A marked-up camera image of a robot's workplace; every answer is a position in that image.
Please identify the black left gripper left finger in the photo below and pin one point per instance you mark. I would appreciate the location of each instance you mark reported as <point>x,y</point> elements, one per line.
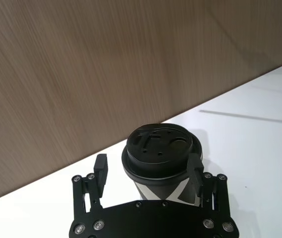
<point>100,173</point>

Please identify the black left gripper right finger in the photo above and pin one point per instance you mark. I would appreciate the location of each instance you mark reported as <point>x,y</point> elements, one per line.
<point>196,173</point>

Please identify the black plastic cup lid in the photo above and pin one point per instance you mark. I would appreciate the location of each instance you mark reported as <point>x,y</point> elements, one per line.
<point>156,151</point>

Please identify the black and white paper cup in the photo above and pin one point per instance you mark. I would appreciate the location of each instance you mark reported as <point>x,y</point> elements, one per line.
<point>156,191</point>

